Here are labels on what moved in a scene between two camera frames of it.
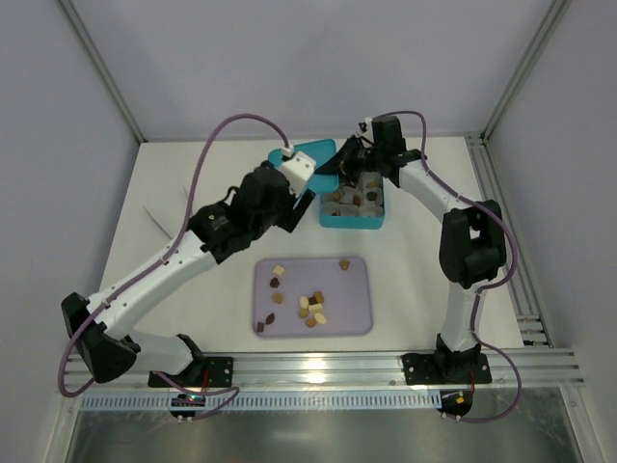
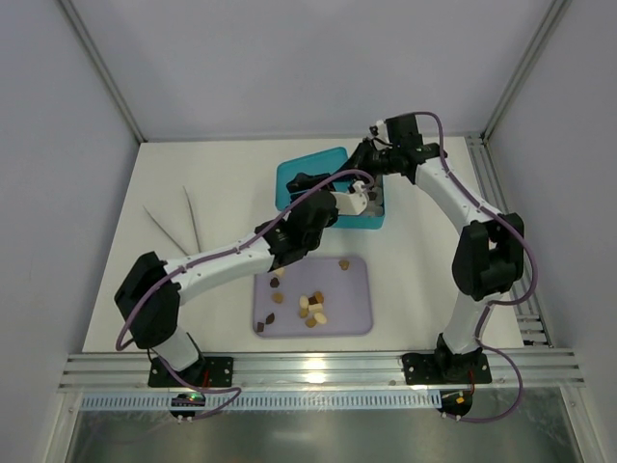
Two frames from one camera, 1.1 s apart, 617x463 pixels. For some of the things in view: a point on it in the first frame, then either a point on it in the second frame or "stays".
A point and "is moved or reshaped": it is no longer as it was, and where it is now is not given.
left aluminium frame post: [99, 63] stays
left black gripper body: [294, 215] -> [308, 182]
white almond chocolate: [320, 318] stays
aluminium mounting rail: [509, 369] stays
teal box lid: [318, 150] is moved or reshaped
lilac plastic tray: [316, 296] stays
